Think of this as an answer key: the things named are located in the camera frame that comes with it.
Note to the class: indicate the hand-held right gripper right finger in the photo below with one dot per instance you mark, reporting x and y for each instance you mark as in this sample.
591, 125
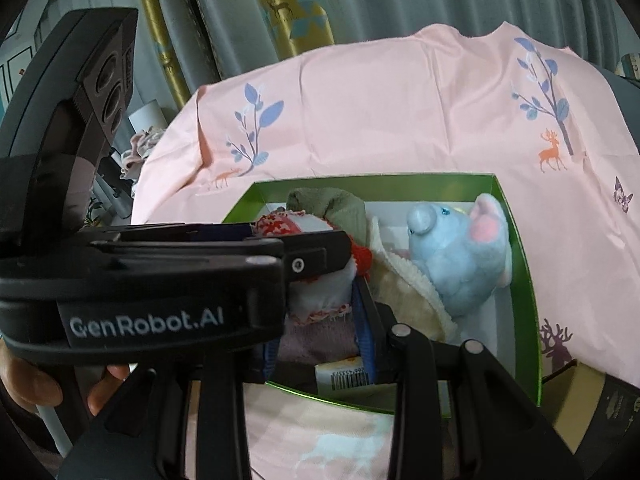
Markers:
363, 320

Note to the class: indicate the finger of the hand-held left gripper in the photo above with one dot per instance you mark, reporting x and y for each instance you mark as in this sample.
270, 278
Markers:
320, 255
225, 230

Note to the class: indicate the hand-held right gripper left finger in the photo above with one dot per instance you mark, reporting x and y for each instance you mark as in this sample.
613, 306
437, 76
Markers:
271, 360

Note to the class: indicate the cream yellow towel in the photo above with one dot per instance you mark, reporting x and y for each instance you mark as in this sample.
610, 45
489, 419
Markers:
400, 305

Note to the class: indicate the white cloth with red trim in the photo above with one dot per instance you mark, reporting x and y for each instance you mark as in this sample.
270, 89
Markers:
320, 300

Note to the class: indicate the purple towel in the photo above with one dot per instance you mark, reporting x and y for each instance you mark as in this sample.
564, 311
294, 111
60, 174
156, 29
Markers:
320, 341

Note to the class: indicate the olive green cloth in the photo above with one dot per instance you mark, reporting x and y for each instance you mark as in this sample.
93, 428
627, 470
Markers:
345, 210

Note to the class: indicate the yellow tissue pack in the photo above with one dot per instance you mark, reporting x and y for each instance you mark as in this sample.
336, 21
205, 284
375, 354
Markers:
340, 372

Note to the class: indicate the green cardboard box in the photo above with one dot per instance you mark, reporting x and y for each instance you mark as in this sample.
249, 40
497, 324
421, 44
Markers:
520, 285

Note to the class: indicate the person's left hand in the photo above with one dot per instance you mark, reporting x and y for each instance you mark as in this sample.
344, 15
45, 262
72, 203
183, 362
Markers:
30, 382

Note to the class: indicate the blue plush toy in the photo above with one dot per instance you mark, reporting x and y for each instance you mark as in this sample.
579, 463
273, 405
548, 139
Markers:
450, 265

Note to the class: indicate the pile of pale cloth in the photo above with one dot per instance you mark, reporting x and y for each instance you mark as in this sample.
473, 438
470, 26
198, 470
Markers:
140, 152

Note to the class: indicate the white board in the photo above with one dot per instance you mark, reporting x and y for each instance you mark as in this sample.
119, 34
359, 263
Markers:
146, 117

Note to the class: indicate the pink printed bed sheet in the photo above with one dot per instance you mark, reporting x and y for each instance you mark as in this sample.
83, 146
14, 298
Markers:
400, 110

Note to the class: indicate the yellow patterned curtain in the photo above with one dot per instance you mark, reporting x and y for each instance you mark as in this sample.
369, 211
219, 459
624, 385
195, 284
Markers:
295, 10

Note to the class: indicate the gold and black tin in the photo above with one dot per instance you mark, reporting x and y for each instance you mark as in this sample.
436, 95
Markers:
610, 410

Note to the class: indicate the grey sofa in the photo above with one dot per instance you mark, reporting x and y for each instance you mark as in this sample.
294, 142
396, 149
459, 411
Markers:
625, 110

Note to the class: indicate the patterned cushion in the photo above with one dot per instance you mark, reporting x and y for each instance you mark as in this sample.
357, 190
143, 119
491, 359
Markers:
631, 66

